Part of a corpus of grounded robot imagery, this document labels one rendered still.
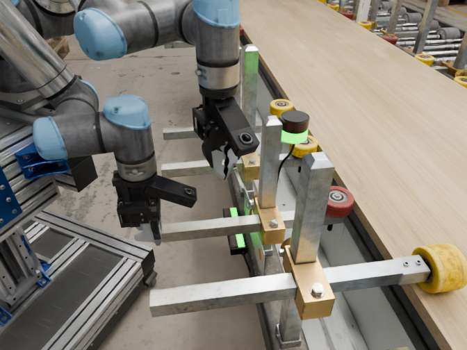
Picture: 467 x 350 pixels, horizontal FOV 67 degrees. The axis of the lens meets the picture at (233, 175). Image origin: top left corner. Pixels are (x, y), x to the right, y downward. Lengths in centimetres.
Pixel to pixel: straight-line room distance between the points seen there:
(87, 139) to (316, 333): 68
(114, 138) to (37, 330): 107
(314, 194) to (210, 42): 29
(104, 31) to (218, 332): 133
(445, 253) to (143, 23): 62
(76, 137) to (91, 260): 112
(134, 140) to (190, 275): 126
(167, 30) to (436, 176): 74
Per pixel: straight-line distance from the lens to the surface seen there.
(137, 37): 62
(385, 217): 85
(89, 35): 60
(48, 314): 161
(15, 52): 74
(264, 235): 82
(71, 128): 66
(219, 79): 62
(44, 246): 186
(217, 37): 60
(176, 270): 186
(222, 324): 167
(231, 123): 63
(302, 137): 75
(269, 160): 77
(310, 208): 53
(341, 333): 98
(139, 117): 64
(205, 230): 82
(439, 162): 110
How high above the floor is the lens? 144
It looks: 37 degrees down
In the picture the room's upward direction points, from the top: straight up
